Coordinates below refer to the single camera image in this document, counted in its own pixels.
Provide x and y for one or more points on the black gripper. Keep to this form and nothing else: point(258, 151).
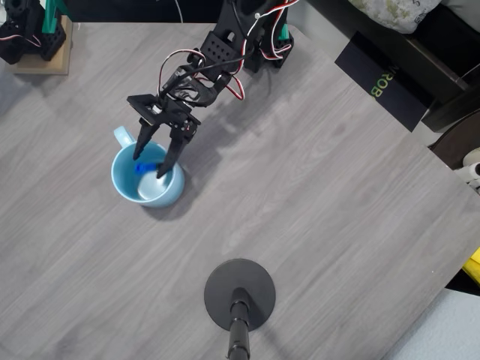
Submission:
point(169, 119)

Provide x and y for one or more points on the blue capped black marker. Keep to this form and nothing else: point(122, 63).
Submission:
point(142, 168)

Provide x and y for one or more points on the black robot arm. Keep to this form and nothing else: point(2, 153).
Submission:
point(228, 22)

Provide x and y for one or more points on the light blue ceramic mug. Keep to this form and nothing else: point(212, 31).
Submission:
point(123, 183)

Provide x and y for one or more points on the wooden base board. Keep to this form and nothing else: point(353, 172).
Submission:
point(62, 63)

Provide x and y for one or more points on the black box green lettering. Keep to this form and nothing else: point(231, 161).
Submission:
point(360, 60)

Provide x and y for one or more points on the camouflage pattern pillow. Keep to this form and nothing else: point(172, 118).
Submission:
point(393, 11)

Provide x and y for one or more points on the dark brown round furniture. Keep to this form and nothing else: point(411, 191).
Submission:
point(457, 140)

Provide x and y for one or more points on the white object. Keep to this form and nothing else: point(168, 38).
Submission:
point(472, 159)

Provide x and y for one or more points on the light grey cushion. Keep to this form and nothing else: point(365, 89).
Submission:
point(465, 7)

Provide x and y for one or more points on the yellow object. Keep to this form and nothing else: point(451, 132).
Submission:
point(473, 266)

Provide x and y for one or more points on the light blue grey cloth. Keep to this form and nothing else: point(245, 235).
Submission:
point(442, 330)

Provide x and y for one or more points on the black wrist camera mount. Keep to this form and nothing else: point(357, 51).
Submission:
point(168, 112)

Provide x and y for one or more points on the black round-base camera stand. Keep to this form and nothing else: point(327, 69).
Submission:
point(225, 285)

